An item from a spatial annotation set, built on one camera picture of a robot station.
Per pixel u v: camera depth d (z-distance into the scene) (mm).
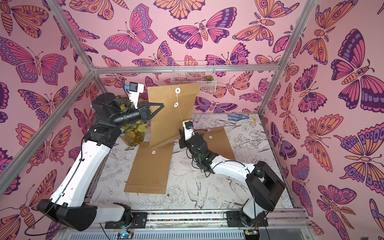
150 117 567
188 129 665
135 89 517
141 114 523
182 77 968
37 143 590
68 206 378
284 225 747
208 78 922
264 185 441
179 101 626
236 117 1170
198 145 592
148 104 563
